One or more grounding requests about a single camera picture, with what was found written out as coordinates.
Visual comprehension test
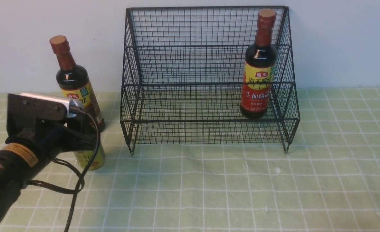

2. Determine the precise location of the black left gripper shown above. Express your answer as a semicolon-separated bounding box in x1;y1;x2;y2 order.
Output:
6;93;97;155

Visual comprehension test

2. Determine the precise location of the small yellow cap sauce bottle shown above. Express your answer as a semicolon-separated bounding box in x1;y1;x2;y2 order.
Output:
73;142;106;170

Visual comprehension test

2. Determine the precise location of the brown label soy sauce bottle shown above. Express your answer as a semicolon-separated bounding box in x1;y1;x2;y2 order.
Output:
50;35;106;132

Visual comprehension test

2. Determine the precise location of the red label soy sauce bottle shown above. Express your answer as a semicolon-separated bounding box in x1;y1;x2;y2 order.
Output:
240;8;277;119

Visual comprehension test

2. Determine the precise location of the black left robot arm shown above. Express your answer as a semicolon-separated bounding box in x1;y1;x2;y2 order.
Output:
0;92;101;231

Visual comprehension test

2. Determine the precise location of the green checkered tablecloth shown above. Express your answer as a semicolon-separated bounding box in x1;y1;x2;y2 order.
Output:
0;88;380;232

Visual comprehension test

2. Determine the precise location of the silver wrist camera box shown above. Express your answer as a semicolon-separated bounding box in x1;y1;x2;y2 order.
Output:
19;92;83;120

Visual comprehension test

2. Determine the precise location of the black camera cable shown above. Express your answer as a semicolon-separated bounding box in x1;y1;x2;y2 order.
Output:
26;108;101;232

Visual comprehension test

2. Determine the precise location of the black wire mesh rack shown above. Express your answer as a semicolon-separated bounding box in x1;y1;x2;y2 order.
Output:
120;5;300;154

